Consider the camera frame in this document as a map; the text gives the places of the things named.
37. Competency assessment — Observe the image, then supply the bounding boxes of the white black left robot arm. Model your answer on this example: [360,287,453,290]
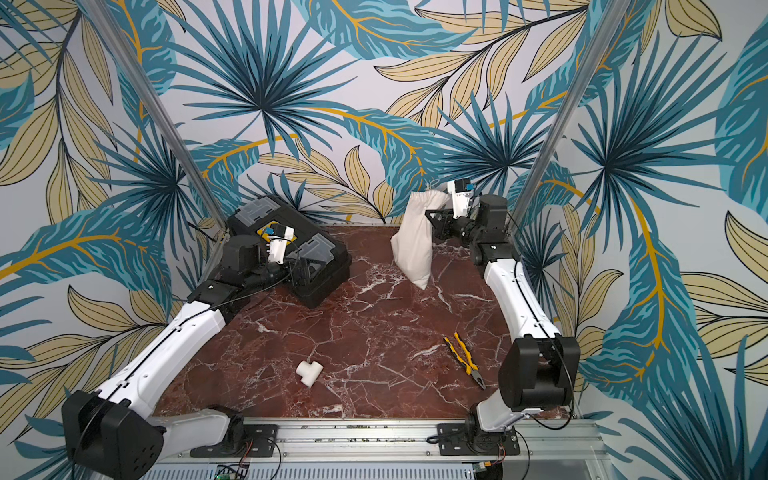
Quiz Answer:
[62,228,348,479]

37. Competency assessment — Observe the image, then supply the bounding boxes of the yellow black pliers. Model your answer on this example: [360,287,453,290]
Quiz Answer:
[443,332,487,390]

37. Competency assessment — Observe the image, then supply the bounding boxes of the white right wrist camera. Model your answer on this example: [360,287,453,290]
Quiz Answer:
[447,178,474,219]

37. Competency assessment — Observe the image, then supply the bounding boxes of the left aluminium corner post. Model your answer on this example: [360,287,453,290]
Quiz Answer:
[81,0,227,231]

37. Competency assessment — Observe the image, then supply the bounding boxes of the aluminium corner post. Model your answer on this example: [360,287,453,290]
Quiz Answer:
[509,0,630,238]
[81,0,227,231]

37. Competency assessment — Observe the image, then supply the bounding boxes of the black and yellow toolbox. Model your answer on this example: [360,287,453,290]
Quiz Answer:
[228,195,351,308]

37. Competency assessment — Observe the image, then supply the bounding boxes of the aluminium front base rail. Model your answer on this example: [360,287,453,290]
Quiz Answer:
[145,418,617,479]

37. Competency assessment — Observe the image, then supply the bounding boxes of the cream cloth soil bag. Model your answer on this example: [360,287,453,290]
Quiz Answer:
[391,190,449,290]

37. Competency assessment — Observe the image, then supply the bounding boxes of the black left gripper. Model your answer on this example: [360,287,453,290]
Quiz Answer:
[244,255,326,293]

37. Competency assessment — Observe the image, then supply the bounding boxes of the right aluminium corner post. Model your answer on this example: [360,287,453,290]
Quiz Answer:
[509,0,630,238]

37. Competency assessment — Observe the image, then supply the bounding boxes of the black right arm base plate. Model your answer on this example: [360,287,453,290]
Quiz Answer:
[427,422,520,457]

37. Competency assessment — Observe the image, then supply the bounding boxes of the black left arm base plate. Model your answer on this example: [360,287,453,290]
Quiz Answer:
[189,424,279,459]

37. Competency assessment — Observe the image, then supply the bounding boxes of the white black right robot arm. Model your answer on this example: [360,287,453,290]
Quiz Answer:
[424,195,581,437]

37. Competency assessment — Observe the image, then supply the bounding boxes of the white plastic pipe tee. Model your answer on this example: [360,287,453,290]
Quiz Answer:
[295,361,324,388]

